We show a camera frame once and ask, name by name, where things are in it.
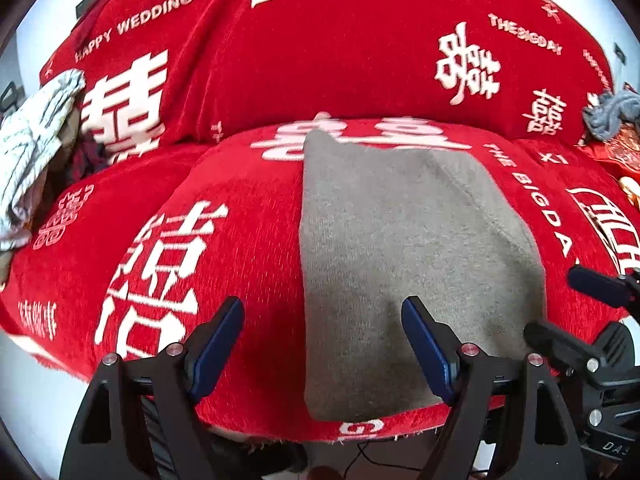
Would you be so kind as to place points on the grey knit sweater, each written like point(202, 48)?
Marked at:
point(400, 260)

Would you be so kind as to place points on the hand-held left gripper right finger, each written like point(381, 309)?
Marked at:
point(430, 350)

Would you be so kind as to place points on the grey-blue knit cloth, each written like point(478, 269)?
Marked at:
point(607, 110)

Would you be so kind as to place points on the light striped cloth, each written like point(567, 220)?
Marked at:
point(30, 150)

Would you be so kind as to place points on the dark plaid cloth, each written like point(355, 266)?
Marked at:
point(87, 155)

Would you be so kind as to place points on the red printed blanket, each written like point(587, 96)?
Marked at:
point(325, 60)

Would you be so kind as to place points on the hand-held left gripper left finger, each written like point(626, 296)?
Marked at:
point(215, 350)

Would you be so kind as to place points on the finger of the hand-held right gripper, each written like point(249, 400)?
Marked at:
point(597, 282)
point(555, 340)

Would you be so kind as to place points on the red embroidered cushion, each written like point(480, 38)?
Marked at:
point(617, 152)

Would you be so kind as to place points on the brown-grey cloth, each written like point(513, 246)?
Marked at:
point(62, 140)

